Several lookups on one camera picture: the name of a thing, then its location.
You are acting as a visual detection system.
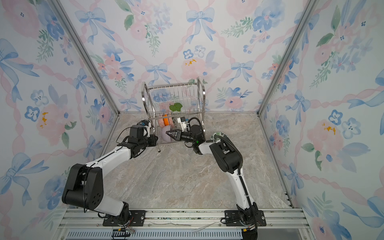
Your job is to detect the lavender bowl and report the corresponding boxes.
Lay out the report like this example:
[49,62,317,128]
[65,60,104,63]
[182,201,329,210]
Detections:
[161,125,172,143]

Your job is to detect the green leaf pattern bowl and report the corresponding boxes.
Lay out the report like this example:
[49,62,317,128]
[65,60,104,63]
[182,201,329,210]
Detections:
[211,132,225,141]

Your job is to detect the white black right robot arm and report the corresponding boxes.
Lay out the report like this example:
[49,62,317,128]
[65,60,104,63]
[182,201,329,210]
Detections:
[166,125,258,226]

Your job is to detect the aluminium corner post left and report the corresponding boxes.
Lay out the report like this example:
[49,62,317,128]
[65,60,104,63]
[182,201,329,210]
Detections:
[48,1,120,116]

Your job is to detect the aluminium corner post right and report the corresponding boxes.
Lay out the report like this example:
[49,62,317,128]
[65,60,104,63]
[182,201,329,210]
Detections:
[257,0,318,117]

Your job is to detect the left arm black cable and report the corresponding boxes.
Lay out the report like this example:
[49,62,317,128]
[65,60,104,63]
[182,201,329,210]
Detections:
[115,126,132,145]

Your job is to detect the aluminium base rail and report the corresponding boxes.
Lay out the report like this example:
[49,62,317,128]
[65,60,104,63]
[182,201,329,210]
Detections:
[53,208,315,240]

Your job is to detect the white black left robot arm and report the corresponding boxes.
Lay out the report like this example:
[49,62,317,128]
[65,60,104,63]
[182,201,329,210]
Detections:
[62,120,158,226]

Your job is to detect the steel wire dish rack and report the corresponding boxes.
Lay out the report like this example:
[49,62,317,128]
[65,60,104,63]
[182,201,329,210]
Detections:
[141,78,206,151]

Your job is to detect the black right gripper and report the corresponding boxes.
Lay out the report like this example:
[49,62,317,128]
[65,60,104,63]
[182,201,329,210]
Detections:
[167,131,197,146]

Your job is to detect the orange bowl white inside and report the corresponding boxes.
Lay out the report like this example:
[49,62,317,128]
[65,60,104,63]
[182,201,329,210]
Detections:
[164,114,170,126]

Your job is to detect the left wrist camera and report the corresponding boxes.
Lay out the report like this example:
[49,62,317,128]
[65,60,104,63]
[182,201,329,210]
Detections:
[139,120,152,128]

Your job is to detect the aluminium corner post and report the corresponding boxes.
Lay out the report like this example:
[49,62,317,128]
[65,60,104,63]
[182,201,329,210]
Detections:
[48,1,120,116]
[257,0,318,117]

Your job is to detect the green leaf rack ornament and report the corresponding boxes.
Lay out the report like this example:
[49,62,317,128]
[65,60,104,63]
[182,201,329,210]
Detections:
[169,103,183,112]

